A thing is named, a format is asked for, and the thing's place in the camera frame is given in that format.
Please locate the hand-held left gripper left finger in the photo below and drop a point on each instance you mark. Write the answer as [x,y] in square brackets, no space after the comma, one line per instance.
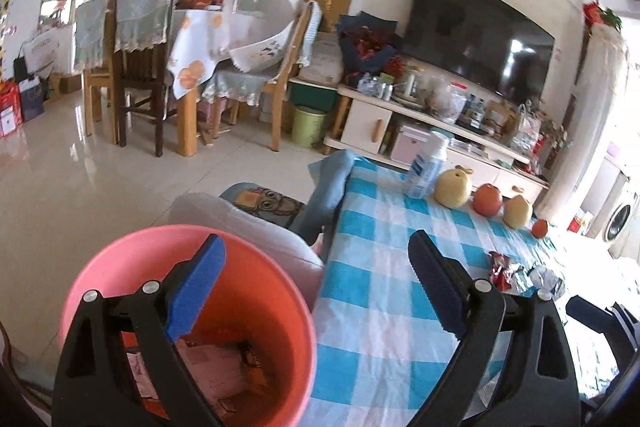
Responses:
[200,282]

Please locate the gold framed wall picture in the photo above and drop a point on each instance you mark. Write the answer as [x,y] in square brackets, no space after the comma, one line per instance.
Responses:
[325,2]

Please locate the white mesh food cover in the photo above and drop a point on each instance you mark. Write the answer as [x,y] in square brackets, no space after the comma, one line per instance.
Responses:
[260,7]

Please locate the dark wooden dining chair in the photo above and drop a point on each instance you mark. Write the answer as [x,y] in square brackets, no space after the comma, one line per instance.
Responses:
[142,72]

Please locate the white plastic bottle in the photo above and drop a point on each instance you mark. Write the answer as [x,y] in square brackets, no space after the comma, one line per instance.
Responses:
[425,167]

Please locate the white television stand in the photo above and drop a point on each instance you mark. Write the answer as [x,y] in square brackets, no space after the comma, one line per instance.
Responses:
[362,124]

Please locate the lace-covered standing air conditioner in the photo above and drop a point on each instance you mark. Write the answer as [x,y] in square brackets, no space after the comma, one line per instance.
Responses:
[595,107]

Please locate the pink plastic bucket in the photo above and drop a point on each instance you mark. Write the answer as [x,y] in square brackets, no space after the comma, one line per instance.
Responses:
[260,307]

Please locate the blue fabric chair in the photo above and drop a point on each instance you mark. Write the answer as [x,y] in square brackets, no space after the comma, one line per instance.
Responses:
[325,187]

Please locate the red apple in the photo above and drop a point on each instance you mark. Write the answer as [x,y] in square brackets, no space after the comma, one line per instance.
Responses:
[487,201]

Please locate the blue checked tablecloth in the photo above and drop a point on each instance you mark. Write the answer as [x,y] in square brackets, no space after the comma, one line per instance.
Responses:
[380,307]

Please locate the clear plastic bag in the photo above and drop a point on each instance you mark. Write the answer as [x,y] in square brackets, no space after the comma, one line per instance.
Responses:
[447,104]

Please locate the black flat television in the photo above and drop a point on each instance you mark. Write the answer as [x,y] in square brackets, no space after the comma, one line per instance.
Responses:
[475,37]

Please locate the glass electric kettle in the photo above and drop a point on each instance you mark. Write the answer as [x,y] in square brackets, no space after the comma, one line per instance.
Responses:
[412,84]

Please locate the red flower decoration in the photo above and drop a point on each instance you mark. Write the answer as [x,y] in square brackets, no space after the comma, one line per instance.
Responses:
[597,14]

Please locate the white washing machine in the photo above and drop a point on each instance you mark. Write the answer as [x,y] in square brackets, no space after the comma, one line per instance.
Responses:
[620,217]

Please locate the pink storage box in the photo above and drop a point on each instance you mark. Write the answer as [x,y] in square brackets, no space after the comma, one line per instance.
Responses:
[407,144]

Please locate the green waste bin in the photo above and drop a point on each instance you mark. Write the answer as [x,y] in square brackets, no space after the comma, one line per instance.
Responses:
[307,127]

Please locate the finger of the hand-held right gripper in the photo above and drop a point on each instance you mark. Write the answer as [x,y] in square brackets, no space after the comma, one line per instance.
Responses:
[590,309]
[629,327]

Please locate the yellow pear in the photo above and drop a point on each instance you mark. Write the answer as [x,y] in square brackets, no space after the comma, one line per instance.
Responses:
[452,189]
[517,213]

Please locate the red foil wrapper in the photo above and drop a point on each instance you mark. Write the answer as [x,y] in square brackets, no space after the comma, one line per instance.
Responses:
[502,269]

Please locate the white quilted bundle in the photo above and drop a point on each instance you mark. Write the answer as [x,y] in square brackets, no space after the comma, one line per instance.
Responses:
[322,62]

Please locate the lace-covered wooden chair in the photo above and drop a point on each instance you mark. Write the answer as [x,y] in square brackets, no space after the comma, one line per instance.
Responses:
[95,77]

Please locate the red gift bag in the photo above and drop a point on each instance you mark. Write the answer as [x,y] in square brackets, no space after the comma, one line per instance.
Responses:
[10,112]

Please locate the dark wrapped flower bouquet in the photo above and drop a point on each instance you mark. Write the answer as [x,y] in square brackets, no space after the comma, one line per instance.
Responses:
[365,42]

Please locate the light wooden dining chair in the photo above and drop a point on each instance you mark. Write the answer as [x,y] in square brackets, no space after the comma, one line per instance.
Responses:
[282,82]

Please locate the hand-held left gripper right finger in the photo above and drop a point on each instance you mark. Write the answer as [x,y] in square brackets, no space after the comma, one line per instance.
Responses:
[440,282]

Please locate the light grey cushion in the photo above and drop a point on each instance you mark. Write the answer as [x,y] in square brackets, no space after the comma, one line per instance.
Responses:
[250,227]

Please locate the owl print cushion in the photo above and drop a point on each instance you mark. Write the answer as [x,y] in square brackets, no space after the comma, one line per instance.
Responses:
[265,204]

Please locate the orange tangerine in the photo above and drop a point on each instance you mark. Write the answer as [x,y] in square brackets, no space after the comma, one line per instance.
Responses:
[540,228]

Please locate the dining table orange-print cloth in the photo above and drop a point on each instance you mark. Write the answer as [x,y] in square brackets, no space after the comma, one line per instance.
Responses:
[200,37]

